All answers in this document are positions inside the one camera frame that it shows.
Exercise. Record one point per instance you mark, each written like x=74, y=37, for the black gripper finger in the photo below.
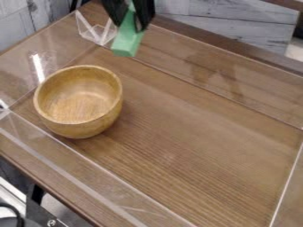
x=116, y=9
x=144, y=13

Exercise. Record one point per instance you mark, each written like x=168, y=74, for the green rectangular block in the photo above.
x=128, y=38

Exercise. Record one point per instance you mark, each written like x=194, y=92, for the brown wooden bowl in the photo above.
x=77, y=101

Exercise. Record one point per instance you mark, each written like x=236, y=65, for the black table leg bracket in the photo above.
x=36, y=213

